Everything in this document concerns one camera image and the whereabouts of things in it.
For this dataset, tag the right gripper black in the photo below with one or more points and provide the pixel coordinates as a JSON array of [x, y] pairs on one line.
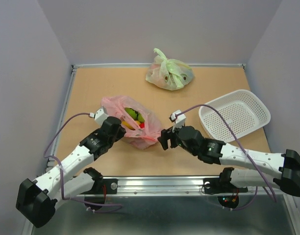
[[165, 134]]

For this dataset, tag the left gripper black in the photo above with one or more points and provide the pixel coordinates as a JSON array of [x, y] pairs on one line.
[[120, 134]]

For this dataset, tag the yellow banana fruit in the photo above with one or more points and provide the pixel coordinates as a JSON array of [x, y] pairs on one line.
[[129, 126]]

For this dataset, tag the pink plastic bag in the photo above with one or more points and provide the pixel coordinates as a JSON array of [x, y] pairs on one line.
[[139, 138]]

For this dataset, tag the green lime fruit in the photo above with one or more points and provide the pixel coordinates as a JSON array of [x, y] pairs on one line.
[[134, 114]]

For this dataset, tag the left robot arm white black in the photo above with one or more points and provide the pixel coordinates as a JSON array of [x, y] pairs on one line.
[[38, 200]]

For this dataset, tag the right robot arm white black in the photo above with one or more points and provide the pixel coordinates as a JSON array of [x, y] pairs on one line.
[[244, 168]]

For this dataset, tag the green tied plastic bag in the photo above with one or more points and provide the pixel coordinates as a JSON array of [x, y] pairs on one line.
[[169, 74]]

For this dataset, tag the white perforated plastic basket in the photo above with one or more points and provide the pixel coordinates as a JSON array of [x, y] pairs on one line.
[[243, 111]]

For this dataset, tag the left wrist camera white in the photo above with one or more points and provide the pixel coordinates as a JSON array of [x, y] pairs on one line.
[[99, 116]]

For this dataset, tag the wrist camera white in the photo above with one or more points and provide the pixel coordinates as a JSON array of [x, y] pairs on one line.
[[178, 118], [99, 116]]

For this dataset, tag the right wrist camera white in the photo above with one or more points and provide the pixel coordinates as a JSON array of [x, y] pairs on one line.
[[178, 118]]

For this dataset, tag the aluminium frame rail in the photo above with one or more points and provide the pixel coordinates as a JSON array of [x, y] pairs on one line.
[[136, 186]]

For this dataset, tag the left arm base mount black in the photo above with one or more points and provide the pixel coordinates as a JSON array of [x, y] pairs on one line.
[[95, 194]]

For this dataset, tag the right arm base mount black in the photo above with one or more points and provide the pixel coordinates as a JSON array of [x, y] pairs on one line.
[[222, 184]]

